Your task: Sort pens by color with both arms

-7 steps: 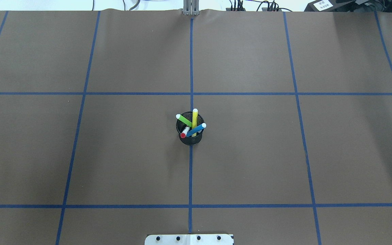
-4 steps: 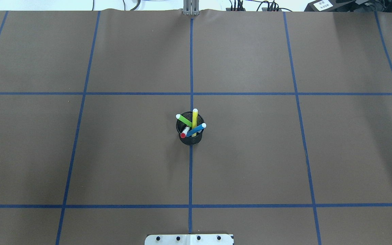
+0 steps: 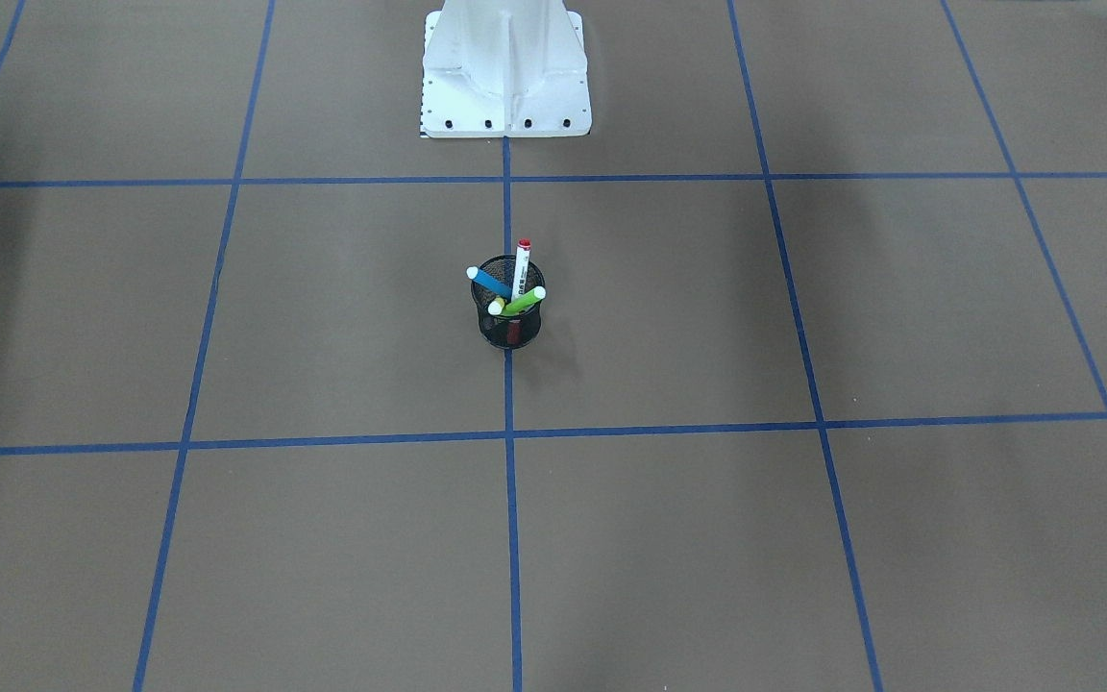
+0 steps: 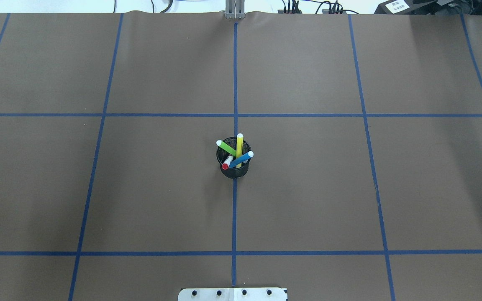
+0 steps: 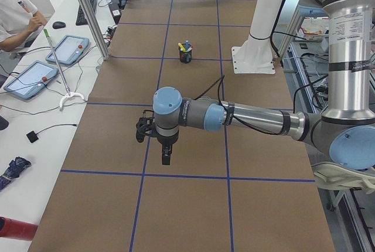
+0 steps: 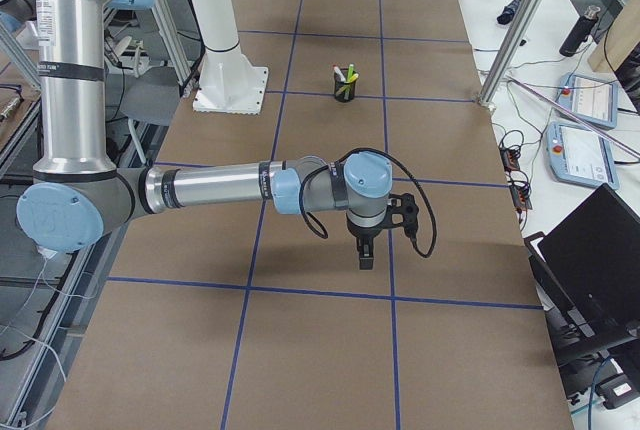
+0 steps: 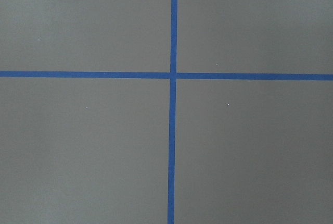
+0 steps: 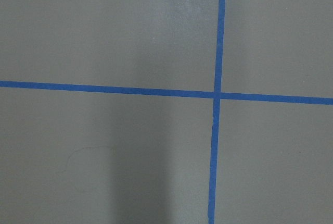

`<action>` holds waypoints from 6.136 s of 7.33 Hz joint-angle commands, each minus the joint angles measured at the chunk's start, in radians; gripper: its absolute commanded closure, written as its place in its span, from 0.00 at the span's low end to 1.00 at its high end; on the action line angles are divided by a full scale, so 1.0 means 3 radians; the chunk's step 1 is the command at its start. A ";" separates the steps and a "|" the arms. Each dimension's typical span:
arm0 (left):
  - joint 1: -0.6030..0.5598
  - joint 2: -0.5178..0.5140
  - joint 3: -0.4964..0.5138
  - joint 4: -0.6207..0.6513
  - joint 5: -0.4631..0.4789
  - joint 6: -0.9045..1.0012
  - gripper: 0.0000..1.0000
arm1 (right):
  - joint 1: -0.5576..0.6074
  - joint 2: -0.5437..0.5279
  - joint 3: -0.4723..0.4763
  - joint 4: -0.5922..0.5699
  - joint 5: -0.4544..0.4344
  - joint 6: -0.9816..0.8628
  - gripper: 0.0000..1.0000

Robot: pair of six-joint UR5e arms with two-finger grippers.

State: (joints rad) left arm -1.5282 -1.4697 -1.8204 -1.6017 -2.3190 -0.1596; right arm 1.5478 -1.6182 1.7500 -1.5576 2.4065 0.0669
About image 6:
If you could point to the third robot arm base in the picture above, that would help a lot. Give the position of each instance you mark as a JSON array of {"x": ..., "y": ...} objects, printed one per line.
[{"x": 16, "y": 13}]

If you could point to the upper teach pendant tablet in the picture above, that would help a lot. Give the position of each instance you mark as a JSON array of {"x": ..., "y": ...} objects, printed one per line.
[{"x": 594, "y": 100}]

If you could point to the aluminium frame post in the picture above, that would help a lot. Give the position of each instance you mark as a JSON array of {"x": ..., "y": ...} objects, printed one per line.
[{"x": 507, "y": 50}]

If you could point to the white pedestal column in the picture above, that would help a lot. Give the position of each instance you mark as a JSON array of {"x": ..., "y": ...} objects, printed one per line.
[{"x": 228, "y": 82}]

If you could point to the teach pendant tablet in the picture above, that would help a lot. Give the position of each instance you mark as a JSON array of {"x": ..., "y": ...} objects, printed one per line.
[
  {"x": 594, "y": 100},
  {"x": 579, "y": 156}
]

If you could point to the folded dark blue umbrella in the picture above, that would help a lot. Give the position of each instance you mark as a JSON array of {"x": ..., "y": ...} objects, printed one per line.
[{"x": 508, "y": 13}]

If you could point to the lower teach pendant tablet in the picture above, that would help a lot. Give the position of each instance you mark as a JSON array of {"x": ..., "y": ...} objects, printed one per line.
[{"x": 579, "y": 156}]

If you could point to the black water bottle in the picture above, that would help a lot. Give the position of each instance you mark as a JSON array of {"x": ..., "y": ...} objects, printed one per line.
[{"x": 580, "y": 31}]

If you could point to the red white marker pen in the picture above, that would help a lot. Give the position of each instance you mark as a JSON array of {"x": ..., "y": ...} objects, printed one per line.
[{"x": 338, "y": 73}]

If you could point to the black laptop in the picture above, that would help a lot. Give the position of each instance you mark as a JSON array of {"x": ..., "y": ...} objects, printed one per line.
[{"x": 589, "y": 266}]

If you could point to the black mesh pen holder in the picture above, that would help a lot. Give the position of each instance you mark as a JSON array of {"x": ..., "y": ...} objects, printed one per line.
[{"x": 344, "y": 92}]

